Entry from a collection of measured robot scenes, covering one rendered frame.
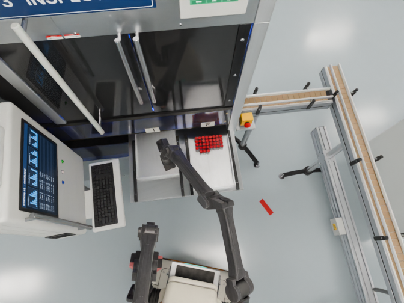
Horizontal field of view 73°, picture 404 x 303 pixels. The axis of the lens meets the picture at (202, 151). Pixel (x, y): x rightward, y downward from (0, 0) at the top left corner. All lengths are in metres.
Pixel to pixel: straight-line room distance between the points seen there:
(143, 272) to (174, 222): 1.53
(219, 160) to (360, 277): 1.24
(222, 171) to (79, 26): 1.13
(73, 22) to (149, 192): 1.05
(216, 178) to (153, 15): 1.06
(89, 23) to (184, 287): 1.02
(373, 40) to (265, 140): 1.88
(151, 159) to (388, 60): 3.02
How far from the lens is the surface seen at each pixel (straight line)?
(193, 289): 1.21
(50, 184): 1.50
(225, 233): 1.23
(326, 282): 2.77
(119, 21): 1.00
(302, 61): 3.45
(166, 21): 1.00
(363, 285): 2.28
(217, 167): 1.73
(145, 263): 1.08
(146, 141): 1.81
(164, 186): 1.71
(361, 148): 2.01
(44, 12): 1.02
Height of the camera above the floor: 2.54
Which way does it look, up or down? 70 degrees down
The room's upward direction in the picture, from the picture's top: 2 degrees clockwise
